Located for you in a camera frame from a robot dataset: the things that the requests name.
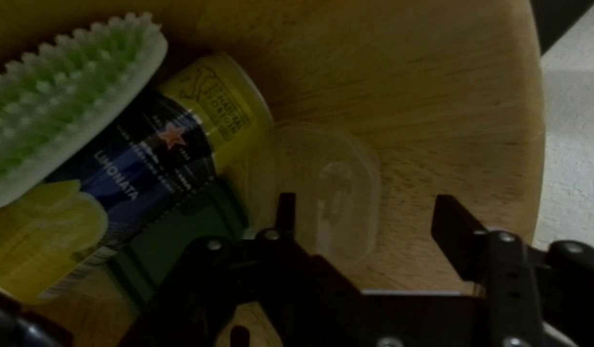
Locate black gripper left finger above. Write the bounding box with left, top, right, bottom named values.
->
left=120, top=192, right=375, bottom=347

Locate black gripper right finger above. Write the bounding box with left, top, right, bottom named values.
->
left=431, top=194, right=594, bottom=347

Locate clear plastic bowl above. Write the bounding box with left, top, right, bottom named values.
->
left=275, top=123, right=383, bottom=267

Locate yellow blue soda can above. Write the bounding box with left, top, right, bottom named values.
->
left=0, top=52, right=278, bottom=304

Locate green scrub brush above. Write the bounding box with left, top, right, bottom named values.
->
left=0, top=13, right=168, bottom=208

